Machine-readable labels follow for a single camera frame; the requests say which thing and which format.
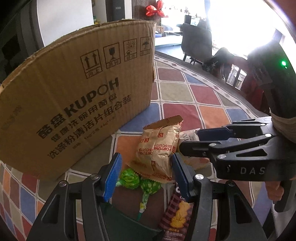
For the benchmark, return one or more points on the tan fortune biscuits bag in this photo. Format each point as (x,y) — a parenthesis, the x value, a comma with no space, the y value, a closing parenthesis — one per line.
(157,144)

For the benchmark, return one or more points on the white Denmark cookie packet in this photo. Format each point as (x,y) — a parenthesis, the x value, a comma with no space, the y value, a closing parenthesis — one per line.
(188,154)

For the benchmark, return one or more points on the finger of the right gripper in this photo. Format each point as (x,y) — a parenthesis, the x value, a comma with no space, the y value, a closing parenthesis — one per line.
(203,148)
(238,129)

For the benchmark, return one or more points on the maroon Costa biscuit packet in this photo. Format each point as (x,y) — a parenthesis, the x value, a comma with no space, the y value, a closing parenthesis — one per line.
(176,218)

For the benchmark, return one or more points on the green lollipop with stick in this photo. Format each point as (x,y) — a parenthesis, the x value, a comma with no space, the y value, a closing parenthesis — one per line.
(129,179)

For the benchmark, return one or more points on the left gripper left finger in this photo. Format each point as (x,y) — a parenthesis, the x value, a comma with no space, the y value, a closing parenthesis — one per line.
(57,218)

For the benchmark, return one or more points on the colourful diamond pattern tablecloth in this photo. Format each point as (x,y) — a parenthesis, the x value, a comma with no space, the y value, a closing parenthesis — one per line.
(179,89)

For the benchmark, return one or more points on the dark green snack packet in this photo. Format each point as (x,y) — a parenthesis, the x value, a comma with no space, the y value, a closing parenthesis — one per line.
(118,226)

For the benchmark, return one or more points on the brown cardboard box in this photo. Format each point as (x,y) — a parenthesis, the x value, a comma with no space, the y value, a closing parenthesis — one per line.
(68,97)

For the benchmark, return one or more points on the person's right hand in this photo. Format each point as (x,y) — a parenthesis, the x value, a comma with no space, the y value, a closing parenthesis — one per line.
(274,190)

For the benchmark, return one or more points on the white low cabinet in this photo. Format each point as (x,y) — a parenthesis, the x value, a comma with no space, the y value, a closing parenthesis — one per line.
(168,38)

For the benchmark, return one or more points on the dark grey dining chair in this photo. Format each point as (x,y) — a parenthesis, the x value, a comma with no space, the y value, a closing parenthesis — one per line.
(196,43)

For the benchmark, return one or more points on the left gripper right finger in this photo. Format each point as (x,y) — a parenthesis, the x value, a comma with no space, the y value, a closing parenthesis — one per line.
(236,218)

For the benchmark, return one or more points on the red wooden chair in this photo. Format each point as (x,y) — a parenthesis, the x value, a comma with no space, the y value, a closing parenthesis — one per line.
(235,72)

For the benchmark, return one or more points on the red balloon bow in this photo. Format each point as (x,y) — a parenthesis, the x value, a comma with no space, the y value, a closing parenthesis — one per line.
(155,10)

